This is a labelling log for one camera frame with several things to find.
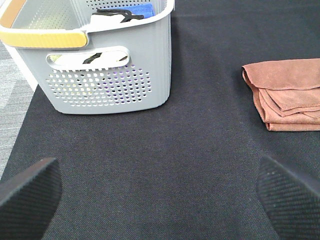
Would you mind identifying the grey perforated laundry basket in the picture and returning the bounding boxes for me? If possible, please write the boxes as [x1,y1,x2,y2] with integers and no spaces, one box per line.
[4,0,175,115]

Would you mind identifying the white black-striped cloth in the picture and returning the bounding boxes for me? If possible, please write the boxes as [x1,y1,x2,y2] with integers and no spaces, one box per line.
[47,8,145,68]

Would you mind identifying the blue cloth in basket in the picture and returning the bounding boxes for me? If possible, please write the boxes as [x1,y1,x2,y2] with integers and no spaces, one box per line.
[123,3,156,19]

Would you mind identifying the black table mat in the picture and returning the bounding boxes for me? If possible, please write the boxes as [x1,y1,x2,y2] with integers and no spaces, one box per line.
[1,0,320,240]

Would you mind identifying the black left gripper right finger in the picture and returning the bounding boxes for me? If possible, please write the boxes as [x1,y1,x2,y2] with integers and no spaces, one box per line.
[256,156,320,240]

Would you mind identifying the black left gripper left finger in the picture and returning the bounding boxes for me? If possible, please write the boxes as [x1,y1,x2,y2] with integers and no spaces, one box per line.
[0,157,62,240]

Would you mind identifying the yellow basket handle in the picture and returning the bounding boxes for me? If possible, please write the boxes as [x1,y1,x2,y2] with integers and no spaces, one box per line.
[0,0,88,49]

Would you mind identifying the brown towel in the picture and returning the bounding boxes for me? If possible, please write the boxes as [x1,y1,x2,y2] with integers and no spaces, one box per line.
[242,58,320,132]

